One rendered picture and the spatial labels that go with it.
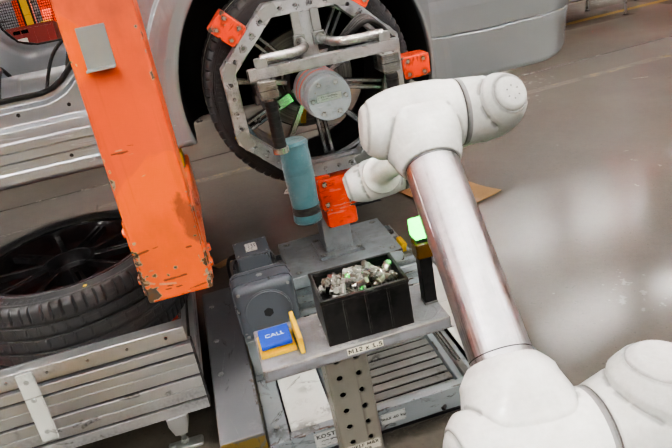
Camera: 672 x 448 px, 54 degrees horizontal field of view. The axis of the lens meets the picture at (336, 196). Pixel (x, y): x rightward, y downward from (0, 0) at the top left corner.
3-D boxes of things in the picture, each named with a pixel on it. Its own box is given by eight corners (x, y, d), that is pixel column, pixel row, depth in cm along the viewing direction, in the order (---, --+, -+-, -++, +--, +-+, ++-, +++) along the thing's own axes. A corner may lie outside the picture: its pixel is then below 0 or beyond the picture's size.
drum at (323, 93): (339, 102, 206) (331, 57, 200) (357, 116, 186) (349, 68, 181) (296, 112, 203) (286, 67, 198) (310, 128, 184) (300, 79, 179)
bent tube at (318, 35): (370, 33, 195) (364, -4, 191) (391, 40, 177) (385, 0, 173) (313, 45, 192) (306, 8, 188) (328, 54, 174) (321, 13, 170)
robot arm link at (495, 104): (499, 83, 137) (437, 93, 136) (534, 52, 120) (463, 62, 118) (513, 143, 136) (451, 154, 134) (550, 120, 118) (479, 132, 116)
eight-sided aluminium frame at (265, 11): (407, 147, 216) (384, -24, 196) (414, 152, 210) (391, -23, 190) (247, 187, 207) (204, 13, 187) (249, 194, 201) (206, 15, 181)
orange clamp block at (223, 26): (244, 25, 192) (218, 7, 189) (248, 28, 185) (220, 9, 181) (232, 45, 193) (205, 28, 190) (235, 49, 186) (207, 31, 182)
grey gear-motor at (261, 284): (290, 303, 234) (269, 216, 221) (315, 371, 196) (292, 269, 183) (240, 318, 231) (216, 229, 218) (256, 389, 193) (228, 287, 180)
